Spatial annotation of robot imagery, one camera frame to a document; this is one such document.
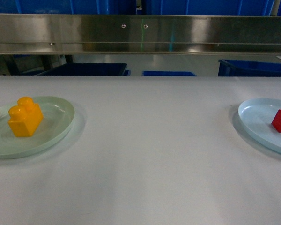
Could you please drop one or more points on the yellow toy building block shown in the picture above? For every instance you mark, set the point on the yellow toy building block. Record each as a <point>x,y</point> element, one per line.
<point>25,117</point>

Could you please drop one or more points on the pale green round plate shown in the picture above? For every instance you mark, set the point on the pale green round plate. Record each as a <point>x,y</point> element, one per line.
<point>58,120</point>

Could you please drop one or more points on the blue bin lower left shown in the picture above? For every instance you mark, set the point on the blue bin lower left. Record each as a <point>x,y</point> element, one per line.
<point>88,69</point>

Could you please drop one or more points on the blue bin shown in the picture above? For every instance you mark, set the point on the blue bin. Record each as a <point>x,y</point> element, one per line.
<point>241,68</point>
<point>88,69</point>

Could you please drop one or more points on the blue bin lower right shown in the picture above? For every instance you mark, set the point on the blue bin lower right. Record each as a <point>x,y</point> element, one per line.
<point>241,68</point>

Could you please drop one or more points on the pale blue round plate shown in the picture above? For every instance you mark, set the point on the pale blue round plate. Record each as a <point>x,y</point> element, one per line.
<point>256,116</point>

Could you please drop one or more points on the stainless steel rack frame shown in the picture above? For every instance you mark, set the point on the stainless steel rack frame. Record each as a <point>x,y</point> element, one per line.
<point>77,34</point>

